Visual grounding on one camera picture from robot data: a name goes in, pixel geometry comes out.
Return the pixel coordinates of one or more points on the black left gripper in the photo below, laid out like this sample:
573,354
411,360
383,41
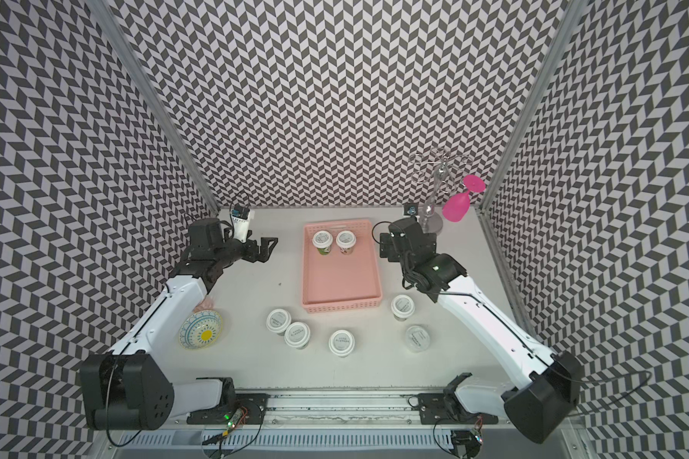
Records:
265,251

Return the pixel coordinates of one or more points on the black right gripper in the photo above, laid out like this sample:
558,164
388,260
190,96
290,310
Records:
388,248

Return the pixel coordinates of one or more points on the green yogurt cup white lid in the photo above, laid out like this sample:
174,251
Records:
323,241

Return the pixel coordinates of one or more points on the beige yogurt cup red print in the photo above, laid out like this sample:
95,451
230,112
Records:
346,241

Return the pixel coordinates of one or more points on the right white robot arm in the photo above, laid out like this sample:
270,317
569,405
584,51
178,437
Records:
542,386

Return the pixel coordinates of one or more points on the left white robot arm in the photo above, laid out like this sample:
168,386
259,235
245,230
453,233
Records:
126,388

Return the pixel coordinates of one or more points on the pink perforated plastic basket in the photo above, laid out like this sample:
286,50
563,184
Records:
336,281

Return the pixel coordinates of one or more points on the clear lid yogurt cup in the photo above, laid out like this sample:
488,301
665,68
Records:
417,339

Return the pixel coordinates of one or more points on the magenta plastic wine glass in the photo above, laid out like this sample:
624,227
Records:
458,205

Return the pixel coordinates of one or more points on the pink translucent cup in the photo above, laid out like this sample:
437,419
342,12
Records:
206,304

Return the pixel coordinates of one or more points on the chrome glass holder stand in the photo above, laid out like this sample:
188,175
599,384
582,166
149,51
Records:
439,159

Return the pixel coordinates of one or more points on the patterned blue yellow plate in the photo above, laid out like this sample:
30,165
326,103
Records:
200,330

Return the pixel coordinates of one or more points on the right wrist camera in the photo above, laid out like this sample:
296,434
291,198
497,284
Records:
411,209

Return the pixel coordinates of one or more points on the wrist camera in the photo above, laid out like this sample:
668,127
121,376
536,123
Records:
241,218
411,209

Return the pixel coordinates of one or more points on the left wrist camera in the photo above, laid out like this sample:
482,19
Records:
241,218

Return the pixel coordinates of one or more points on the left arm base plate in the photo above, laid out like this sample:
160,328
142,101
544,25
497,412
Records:
246,409

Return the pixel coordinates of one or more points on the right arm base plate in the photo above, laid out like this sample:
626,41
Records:
436,407

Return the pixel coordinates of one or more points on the aluminium front rail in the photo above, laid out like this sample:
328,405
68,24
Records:
342,423

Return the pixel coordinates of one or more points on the aluminium corner post right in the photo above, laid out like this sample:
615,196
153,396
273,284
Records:
557,48

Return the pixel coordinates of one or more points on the aluminium corner post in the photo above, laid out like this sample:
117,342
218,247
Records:
557,48
137,74

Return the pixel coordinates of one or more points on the aluminium corner post left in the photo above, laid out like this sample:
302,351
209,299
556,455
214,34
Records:
137,74

